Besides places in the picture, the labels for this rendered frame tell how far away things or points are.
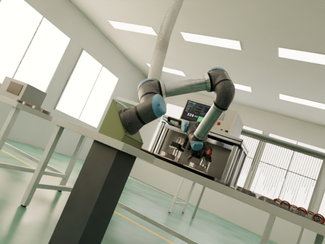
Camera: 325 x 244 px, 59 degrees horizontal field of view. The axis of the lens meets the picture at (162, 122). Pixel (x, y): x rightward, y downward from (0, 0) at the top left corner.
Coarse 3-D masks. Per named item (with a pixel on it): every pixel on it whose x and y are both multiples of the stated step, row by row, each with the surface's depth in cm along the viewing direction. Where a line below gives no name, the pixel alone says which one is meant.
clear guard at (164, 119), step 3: (162, 117) 214; (165, 117) 214; (159, 120) 210; (162, 120) 210; (165, 120) 210; (171, 120) 210; (168, 123) 206; (171, 123) 206; (174, 123) 206; (177, 123) 206; (177, 126) 203; (180, 126) 203
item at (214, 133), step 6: (210, 132) 219; (216, 132) 218; (216, 138) 250; (222, 138) 214; (228, 138) 213; (234, 138) 211; (240, 138) 209; (234, 144) 242; (240, 144) 208; (246, 150) 236
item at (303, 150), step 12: (252, 132) 529; (276, 144) 529; (288, 144) 506; (312, 156) 504; (324, 156) 488; (252, 168) 534; (312, 168) 497; (276, 180) 513; (312, 192) 488; (192, 216) 548
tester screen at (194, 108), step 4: (188, 104) 236; (192, 104) 235; (196, 104) 234; (188, 108) 235; (192, 108) 234; (196, 108) 233; (200, 108) 231; (204, 108) 230; (208, 108) 229; (184, 112) 236; (188, 112) 234; (192, 112) 233; (196, 112) 232; (188, 116) 233; (196, 116) 231; (200, 116) 229; (204, 116) 228; (192, 120) 231; (196, 120) 230
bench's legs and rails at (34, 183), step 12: (60, 132) 237; (48, 144) 234; (48, 156) 233; (36, 168) 231; (36, 180) 229; (24, 204) 225; (120, 204) 292; (144, 216) 279; (168, 228) 267; (192, 240) 258
